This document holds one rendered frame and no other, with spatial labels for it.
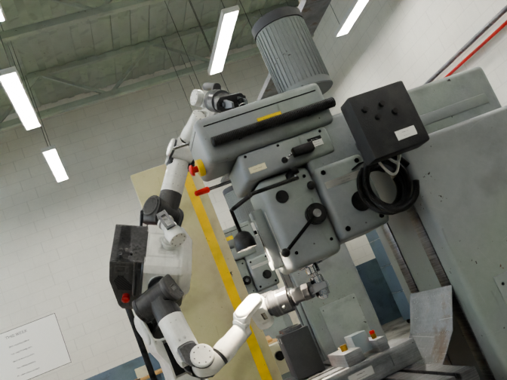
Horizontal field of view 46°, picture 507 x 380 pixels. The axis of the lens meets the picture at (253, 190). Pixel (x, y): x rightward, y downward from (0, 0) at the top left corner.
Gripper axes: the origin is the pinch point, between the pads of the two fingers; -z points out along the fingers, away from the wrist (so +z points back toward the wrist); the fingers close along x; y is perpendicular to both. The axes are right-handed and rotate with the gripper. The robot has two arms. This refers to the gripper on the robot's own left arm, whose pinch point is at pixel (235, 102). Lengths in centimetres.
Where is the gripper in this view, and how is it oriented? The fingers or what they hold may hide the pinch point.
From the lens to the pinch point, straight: 221.6
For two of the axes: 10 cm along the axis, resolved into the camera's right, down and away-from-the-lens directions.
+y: -1.4, -9.5, -2.8
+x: -8.5, 2.6, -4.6
